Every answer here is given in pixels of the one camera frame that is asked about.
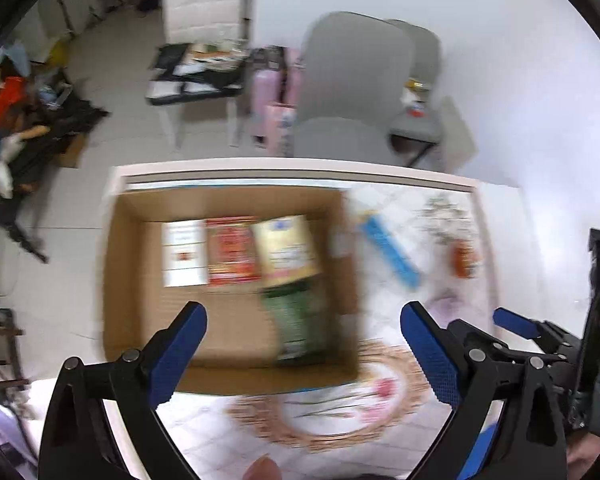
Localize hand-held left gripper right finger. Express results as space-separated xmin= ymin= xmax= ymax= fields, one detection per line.
xmin=400 ymin=301 xmax=569 ymax=480

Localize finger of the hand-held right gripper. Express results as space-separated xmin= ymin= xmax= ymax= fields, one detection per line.
xmin=447 ymin=307 xmax=583 ymax=367
xmin=457 ymin=424 xmax=497 ymax=480

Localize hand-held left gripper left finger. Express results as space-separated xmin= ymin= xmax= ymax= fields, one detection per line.
xmin=37 ymin=301 xmax=208 ymax=480

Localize brown cardboard box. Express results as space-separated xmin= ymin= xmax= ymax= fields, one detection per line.
xmin=102 ymin=185 xmax=364 ymax=397

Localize person's right hand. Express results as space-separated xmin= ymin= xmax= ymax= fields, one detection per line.
xmin=565 ymin=427 xmax=600 ymax=469

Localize person's left hand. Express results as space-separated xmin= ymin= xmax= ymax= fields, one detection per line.
xmin=243 ymin=454 xmax=284 ymax=480

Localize orange packet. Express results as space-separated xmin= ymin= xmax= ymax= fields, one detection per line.
xmin=450 ymin=239 xmax=482 ymax=279

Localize white packet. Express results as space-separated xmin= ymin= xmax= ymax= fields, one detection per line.
xmin=161 ymin=220 xmax=209 ymax=289

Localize blue packet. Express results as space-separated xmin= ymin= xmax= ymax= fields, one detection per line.
xmin=357 ymin=209 xmax=422 ymax=289

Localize red packet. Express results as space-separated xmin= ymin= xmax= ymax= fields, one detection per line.
xmin=204 ymin=215 xmax=261 ymax=287

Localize green packet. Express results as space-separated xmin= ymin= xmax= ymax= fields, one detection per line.
xmin=259 ymin=280 xmax=332 ymax=367

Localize beige packet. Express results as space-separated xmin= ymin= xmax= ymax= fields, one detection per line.
xmin=250 ymin=214 xmax=324 ymax=287

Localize wooden stool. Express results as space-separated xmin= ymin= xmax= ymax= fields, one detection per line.
xmin=0 ymin=308 xmax=31 ymax=407

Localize black tripod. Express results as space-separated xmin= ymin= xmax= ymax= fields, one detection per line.
xmin=0 ymin=95 xmax=112 ymax=265

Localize pink bags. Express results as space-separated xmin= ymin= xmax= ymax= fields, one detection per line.
xmin=250 ymin=46 xmax=303 ymax=156

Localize small grey chair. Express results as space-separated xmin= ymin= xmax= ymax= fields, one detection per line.
xmin=386 ymin=19 xmax=445 ymax=168

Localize papers and black folders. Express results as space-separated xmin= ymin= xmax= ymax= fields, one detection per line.
xmin=146 ymin=40 xmax=253 ymax=106

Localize pile of colourful clutter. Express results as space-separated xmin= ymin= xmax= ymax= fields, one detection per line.
xmin=0 ymin=42 xmax=68 ymax=231

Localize large grey chair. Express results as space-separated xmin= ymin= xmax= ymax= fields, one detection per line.
xmin=292 ymin=11 xmax=417 ymax=159

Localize white padded chair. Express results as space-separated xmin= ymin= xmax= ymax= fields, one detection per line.
xmin=146 ymin=0 xmax=255 ymax=150

